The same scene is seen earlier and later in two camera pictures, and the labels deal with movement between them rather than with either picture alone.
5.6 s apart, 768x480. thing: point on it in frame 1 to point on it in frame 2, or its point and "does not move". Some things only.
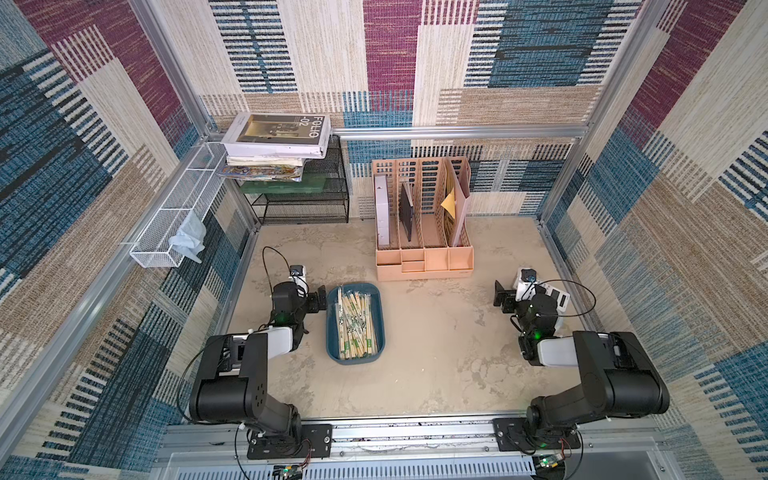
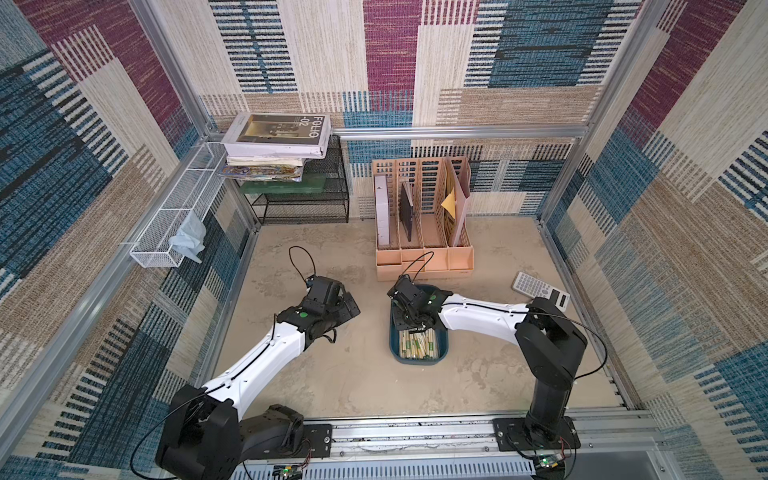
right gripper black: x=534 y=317 to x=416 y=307
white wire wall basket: x=192 y=193 does not move
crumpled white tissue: x=189 y=238 does not move
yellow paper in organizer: x=449 y=203 does not move
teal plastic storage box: x=377 y=295 to x=394 y=340
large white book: x=294 y=135 does not move
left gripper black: x=312 y=306 to x=344 y=313
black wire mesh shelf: x=330 y=207 does not move
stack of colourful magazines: x=286 y=169 does not move
